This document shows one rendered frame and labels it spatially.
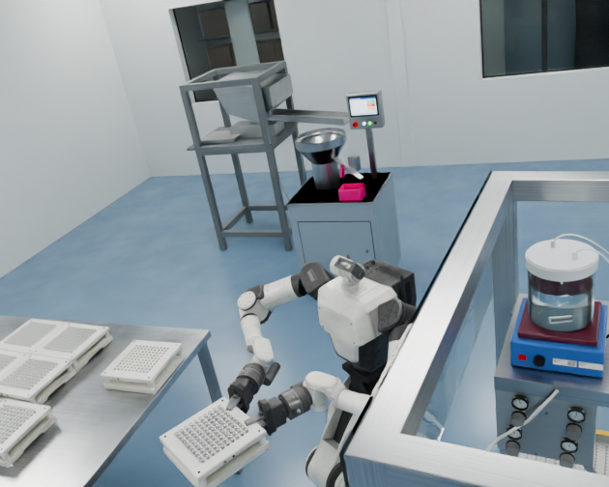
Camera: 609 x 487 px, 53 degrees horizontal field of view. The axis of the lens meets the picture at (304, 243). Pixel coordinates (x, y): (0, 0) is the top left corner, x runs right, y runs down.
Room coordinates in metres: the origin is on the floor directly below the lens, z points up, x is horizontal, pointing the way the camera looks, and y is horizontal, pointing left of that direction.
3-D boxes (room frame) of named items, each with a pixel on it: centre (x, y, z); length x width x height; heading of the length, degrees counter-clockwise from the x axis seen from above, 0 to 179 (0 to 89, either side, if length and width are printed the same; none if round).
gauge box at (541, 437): (1.12, -0.50, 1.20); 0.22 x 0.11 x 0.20; 59
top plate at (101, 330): (2.38, 1.12, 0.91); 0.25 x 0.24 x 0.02; 152
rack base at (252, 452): (1.46, 0.39, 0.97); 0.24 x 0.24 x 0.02; 34
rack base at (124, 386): (2.12, 0.75, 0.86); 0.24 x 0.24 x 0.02; 66
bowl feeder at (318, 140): (4.13, -0.30, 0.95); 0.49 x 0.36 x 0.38; 65
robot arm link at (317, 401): (1.59, 0.08, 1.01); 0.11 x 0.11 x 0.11; 27
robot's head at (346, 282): (1.82, -0.13, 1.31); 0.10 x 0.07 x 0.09; 34
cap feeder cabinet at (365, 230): (4.06, -0.32, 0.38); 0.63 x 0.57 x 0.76; 65
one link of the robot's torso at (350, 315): (1.85, -0.18, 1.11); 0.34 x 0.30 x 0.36; 34
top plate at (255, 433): (1.46, 0.39, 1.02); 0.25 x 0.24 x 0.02; 34
